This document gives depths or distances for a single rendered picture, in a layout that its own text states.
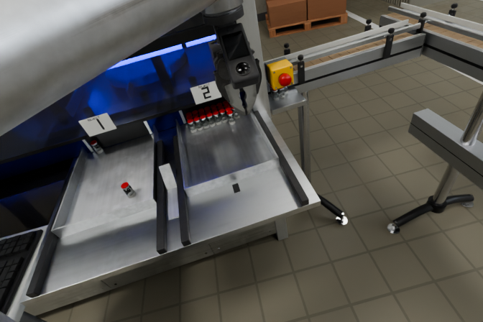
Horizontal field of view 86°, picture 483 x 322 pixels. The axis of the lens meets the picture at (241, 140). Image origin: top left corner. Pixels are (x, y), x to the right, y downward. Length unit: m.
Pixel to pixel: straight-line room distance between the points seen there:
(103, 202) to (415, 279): 1.37
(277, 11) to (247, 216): 3.58
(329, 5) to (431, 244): 3.24
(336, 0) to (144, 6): 4.01
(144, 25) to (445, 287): 1.58
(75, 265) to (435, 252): 1.52
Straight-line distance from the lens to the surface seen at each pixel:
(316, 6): 4.12
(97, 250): 0.76
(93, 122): 0.90
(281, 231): 1.52
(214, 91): 0.83
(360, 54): 1.14
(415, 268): 1.62
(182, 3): 0.22
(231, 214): 0.65
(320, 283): 1.50
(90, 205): 0.87
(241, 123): 0.89
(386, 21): 1.49
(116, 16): 0.18
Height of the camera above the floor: 1.41
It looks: 40 degrees down
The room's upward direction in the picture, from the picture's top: 14 degrees counter-clockwise
